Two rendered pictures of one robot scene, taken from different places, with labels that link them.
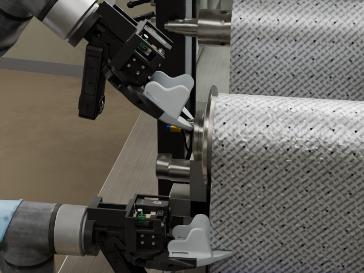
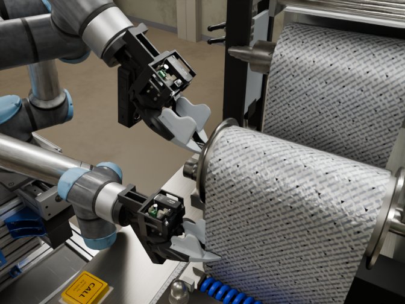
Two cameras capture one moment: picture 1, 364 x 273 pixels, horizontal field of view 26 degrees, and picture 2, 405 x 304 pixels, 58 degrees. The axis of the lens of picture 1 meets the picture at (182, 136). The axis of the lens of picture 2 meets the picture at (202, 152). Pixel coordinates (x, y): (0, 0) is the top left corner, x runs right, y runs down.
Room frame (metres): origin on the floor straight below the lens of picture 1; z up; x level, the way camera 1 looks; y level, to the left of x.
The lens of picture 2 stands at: (0.58, -0.19, 1.62)
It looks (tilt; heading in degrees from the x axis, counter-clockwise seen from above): 36 degrees down; 21
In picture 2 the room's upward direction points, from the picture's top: straight up
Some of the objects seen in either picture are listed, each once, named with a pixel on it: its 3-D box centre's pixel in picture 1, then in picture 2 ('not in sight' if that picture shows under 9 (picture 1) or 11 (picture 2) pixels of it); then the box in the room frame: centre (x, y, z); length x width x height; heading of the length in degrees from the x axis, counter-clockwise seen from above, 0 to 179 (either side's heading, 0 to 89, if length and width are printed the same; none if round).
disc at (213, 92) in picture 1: (211, 136); (219, 161); (1.03, -0.04, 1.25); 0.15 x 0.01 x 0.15; 171
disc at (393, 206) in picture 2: not in sight; (384, 218); (0.99, -0.29, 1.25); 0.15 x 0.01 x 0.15; 171
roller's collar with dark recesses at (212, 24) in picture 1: (217, 28); (269, 58); (1.28, -0.06, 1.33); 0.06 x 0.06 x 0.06; 81
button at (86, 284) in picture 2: not in sight; (85, 292); (0.91, 0.21, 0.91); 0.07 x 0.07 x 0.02; 81
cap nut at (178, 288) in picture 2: not in sight; (178, 289); (0.91, -0.02, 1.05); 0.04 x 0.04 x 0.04
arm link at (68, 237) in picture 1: (77, 229); (118, 202); (1.01, 0.16, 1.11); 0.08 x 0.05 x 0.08; 171
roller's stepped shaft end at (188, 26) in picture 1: (182, 26); (241, 52); (1.29, 0.00, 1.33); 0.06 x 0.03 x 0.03; 81
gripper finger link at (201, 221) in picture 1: (202, 232); (204, 233); (0.99, -0.03, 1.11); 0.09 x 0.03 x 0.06; 82
